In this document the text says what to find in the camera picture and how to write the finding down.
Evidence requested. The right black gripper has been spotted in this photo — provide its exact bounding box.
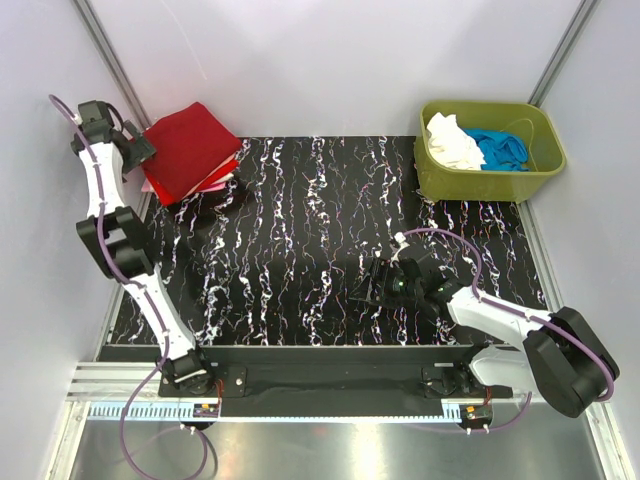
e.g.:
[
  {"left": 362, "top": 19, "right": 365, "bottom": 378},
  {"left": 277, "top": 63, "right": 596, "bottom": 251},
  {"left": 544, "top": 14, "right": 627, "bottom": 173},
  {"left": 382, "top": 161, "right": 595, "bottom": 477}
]
[{"left": 350, "top": 257, "right": 423, "bottom": 311}]

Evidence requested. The dark red t-shirt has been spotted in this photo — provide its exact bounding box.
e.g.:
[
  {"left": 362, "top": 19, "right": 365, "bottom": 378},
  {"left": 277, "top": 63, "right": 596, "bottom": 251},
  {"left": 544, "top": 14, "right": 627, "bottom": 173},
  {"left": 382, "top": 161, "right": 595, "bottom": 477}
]
[{"left": 142, "top": 102, "right": 242, "bottom": 201}]

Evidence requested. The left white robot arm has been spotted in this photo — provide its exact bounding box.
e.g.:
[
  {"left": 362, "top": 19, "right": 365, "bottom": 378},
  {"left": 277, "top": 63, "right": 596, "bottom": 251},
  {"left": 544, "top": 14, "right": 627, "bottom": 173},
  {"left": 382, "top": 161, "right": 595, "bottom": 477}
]
[{"left": 71, "top": 100, "right": 216, "bottom": 396}]

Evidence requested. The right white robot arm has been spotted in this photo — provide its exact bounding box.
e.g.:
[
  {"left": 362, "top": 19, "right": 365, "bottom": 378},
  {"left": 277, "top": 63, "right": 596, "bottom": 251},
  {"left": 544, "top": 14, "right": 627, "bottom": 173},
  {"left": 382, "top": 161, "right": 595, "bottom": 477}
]
[{"left": 351, "top": 256, "right": 620, "bottom": 418}]

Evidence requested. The folded pink t-shirt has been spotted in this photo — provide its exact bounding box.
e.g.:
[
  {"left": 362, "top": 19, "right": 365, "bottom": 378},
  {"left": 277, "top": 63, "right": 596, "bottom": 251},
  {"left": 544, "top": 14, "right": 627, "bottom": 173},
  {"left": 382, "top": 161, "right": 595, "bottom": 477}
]
[{"left": 141, "top": 173, "right": 233, "bottom": 193}]

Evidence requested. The folded red t-shirt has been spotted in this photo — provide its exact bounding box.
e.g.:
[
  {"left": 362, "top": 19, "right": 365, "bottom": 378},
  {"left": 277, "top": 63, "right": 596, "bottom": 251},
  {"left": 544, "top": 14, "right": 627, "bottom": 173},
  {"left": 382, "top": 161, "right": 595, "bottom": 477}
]
[{"left": 145, "top": 155, "right": 239, "bottom": 206}]

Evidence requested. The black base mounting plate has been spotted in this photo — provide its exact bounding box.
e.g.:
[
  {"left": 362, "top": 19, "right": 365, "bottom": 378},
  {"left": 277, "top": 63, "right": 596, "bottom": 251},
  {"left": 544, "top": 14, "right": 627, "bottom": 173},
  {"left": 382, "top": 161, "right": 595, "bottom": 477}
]
[{"left": 158, "top": 344, "right": 514, "bottom": 419}]

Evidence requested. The crumpled white t-shirt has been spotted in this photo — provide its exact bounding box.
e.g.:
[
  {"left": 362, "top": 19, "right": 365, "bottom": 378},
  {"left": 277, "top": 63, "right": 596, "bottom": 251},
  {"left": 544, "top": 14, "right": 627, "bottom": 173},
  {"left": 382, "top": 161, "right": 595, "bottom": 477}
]
[{"left": 426, "top": 112, "right": 485, "bottom": 171}]

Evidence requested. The olive green plastic bin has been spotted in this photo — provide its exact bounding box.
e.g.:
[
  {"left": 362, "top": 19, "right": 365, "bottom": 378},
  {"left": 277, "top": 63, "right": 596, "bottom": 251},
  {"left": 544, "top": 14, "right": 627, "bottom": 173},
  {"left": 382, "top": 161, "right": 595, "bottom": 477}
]
[{"left": 414, "top": 100, "right": 566, "bottom": 203}]

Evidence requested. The crumpled blue t-shirt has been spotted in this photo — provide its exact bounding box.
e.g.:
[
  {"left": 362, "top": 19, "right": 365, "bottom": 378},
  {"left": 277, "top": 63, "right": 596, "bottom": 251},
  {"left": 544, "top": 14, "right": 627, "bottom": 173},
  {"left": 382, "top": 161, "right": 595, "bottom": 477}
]
[{"left": 464, "top": 128, "right": 529, "bottom": 172}]

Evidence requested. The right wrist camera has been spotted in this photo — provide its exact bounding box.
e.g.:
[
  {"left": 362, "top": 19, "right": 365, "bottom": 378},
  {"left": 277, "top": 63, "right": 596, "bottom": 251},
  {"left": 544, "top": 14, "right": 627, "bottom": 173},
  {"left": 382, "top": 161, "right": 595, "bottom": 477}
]
[{"left": 392, "top": 232, "right": 438, "bottom": 271}]

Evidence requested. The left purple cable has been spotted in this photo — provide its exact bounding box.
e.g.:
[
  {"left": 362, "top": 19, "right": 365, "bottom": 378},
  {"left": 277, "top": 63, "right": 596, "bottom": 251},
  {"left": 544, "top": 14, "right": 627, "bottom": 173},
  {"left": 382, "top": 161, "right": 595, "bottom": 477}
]
[{"left": 48, "top": 93, "right": 216, "bottom": 476}]

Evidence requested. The left aluminium frame post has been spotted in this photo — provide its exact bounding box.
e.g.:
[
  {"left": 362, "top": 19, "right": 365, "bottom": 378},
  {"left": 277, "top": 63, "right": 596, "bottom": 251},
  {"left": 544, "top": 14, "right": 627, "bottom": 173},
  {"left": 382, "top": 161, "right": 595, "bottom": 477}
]
[{"left": 70, "top": 0, "right": 151, "bottom": 128}]

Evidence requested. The aluminium frame post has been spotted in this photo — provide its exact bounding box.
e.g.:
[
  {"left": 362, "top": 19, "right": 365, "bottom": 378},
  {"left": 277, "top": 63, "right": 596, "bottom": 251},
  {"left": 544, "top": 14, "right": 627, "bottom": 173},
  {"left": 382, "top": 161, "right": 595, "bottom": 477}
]
[
  {"left": 528, "top": 0, "right": 601, "bottom": 108},
  {"left": 70, "top": 0, "right": 151, "bottom": 128}
]

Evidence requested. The right aluminium frame post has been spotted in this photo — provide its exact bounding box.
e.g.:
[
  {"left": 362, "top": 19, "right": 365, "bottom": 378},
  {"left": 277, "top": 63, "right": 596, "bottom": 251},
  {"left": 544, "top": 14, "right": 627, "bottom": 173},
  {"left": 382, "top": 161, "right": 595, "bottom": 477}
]
[{"left": 528, "top": 0, "right": 601, "bottom": 108}]

